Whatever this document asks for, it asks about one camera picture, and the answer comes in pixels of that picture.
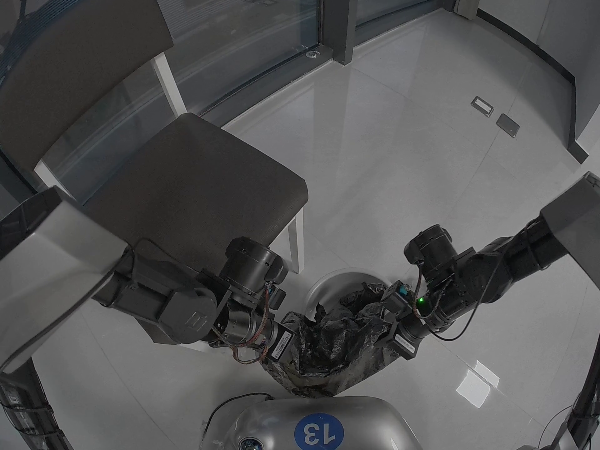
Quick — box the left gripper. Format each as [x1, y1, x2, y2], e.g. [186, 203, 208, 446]
[258, 319, 308, 364]

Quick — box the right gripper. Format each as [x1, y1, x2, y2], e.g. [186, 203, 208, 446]
[390, 321, 428, 361]

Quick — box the black plastic bag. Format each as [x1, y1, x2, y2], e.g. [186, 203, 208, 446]
[265, 283, 413, 398]

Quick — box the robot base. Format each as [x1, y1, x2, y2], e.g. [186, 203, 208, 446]
[220, 396, 418, 450]

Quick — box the white trash bin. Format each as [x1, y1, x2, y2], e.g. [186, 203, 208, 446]
[305, 271, 393, 320]

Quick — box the dark grey white-framed chair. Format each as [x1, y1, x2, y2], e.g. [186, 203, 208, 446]
[0, 0, 309, 353]

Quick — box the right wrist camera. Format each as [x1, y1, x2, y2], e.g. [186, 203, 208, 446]
[382, 282, 416, 318]

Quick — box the black cable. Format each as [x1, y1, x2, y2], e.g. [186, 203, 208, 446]
[208, 393, 275, 444]

